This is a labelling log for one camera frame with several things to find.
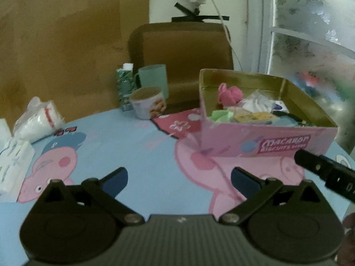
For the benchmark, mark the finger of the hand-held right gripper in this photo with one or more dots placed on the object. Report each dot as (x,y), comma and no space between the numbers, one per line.
(313,162)

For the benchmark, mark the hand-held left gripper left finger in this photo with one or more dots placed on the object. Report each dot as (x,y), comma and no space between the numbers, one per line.
(116,180)

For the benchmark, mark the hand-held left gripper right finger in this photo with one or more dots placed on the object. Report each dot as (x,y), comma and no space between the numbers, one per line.
(243,182)

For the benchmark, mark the pink box with gold inside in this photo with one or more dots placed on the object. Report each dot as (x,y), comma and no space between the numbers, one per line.
(249,141)

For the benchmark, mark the light green cloth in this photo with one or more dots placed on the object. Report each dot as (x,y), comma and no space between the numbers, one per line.
(222,115)

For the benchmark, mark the yellow soft packet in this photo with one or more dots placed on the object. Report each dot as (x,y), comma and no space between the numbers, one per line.
(255,117)

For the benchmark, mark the printed cartoon pig tablecloth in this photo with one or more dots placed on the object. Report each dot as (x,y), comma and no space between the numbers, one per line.
(124,146)

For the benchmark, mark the dark cloth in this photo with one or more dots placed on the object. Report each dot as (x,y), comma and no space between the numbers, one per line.
(291,118)

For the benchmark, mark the white cloth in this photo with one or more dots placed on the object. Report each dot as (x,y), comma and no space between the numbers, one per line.
(259,102)

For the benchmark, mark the printed paper bowl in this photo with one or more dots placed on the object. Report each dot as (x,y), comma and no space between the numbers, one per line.
(148,104)

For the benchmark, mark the pink plush toy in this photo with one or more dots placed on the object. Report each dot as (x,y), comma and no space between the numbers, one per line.
(230,94)

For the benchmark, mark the green drink carton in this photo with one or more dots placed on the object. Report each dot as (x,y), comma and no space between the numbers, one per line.
(124,88)

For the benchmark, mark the white plastic bag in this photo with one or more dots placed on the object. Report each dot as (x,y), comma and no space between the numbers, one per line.
(36,120)

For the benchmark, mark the white tissue pack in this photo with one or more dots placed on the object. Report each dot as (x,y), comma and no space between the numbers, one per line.
(14,160)

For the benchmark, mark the teal plastic cup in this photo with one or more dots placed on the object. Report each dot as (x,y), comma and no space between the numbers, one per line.
(154,77)

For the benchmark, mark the brown chair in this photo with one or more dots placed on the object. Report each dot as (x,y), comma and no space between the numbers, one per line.
(183,55)

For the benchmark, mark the frosted window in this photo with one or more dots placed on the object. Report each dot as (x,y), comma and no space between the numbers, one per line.
(310,19)

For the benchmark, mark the large brown cardboard panel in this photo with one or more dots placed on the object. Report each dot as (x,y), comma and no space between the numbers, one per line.
(69,38)

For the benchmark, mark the black tape strips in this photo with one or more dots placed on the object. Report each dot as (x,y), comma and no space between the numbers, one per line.
(194,18)

